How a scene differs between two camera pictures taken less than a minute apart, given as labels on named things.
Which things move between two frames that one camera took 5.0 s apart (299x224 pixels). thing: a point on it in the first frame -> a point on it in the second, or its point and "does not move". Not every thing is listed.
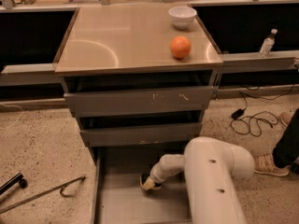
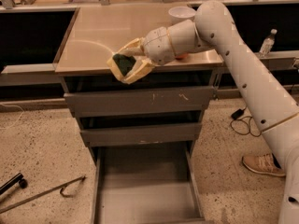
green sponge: [144, 176] -> [124, 63]
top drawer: [94, 94] does not move
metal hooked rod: [71, 183] does not move
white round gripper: [156, 175] -> [157, 46]
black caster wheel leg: [22, 183] does not move
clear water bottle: [268, 44] does not move
